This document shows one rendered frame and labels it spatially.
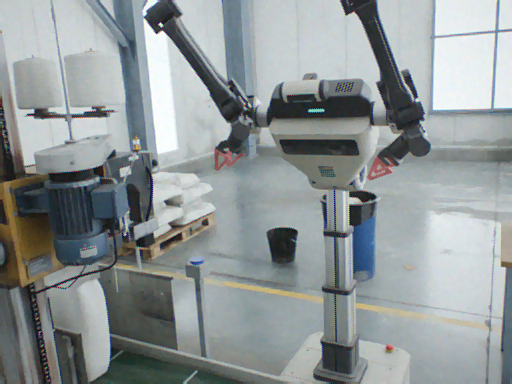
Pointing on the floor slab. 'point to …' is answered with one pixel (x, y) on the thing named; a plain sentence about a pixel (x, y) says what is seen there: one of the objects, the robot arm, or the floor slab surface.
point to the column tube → (23, 345)
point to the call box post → (202, 319)
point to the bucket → (282, 244)
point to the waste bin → (362, 267)
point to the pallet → (169, 238)
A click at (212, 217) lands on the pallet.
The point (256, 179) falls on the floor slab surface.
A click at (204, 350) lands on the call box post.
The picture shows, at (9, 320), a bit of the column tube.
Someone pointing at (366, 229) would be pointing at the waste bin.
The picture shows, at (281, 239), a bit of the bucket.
